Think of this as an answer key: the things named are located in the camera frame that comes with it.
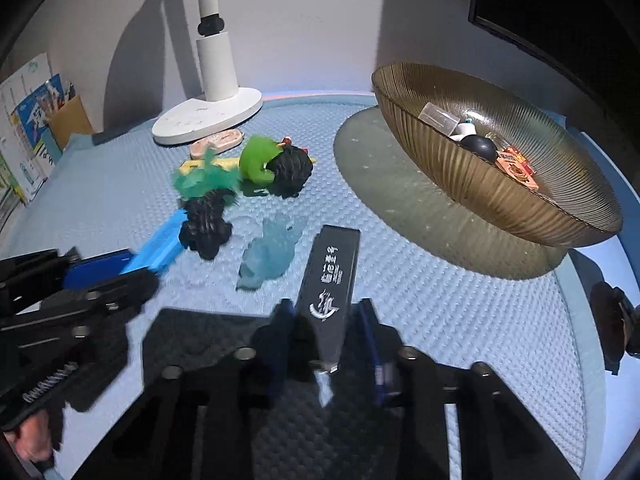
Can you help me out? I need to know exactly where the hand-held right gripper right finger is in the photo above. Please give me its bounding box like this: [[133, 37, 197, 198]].
[[350, 298, 552, 480]]

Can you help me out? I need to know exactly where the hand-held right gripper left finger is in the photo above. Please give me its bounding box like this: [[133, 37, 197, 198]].
[[75, 299, 297, 480]]

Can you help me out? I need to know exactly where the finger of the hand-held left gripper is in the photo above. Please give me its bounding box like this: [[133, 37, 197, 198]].
[[0, 267, 162, 342], [0, 247, 135, 311]]

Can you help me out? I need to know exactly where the blue lighter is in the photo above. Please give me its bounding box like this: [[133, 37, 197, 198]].
[[120, 210, 189, 277]]

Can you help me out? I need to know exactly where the black dragon figurine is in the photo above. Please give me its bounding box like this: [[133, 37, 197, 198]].
[[178, 189, 234, 261]]

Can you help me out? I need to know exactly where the teal translucent figurine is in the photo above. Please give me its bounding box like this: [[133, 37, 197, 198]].
[[172, 154, 242, 207]]

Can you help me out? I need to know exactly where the black lighter anchor print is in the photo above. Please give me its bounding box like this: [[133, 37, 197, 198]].
[[295, 225, 362, 374]]

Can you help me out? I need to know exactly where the light blue translucent figurine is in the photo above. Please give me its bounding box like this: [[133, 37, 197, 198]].
[[235, 212, 304, 292]]

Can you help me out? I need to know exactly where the yellow plastic item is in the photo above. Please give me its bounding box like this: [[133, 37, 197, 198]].
[[180, 156, 242, 177]]

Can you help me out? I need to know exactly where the black round spiky figurine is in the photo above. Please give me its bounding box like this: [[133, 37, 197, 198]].
[[264, 136, 315, 197]]

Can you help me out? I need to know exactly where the amber ribbed glass bowl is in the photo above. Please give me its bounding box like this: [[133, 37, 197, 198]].
[[370, 62, 624, 249]]

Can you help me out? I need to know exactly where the pink capybara card box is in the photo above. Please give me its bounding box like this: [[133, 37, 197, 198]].
[[497, 147, 541, 192]]

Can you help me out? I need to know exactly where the black-haired doll figurine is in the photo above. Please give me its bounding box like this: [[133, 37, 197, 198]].
[[449, 117, 499, 162]]

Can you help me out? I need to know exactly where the clear plastic box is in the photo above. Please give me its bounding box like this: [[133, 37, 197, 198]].
[[418, 102, 460, 135]]

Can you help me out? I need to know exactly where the person's left hand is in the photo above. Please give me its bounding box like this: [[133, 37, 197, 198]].
[[5, 401, 56, 464]]

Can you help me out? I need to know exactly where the light blue quilted mat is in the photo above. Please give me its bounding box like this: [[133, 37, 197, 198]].
[[0, 91, 606, 480]]

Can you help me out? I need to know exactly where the cardboard pen holder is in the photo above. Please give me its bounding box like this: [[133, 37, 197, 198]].
[[47, 95, 96, 152]]

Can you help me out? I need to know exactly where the row of books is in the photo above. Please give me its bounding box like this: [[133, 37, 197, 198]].
[[0, 52, 77, 226]]

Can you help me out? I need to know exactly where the bundle of pens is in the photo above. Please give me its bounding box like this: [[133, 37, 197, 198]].
[[44, 80, 77, 112]]

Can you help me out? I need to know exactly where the pink oval gadget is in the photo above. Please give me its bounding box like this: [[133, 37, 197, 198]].
[[189, 128, 245, 157]]

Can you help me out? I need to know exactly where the white desk lamp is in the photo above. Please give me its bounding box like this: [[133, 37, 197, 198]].
[[152, 0, 264, 147]]

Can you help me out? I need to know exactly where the dark monitor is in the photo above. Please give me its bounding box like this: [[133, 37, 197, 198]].
[[469, 0, 640, 111]]

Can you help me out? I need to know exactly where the black clamp mount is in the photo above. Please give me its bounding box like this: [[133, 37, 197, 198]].
[[589, 282, 640, 375]]

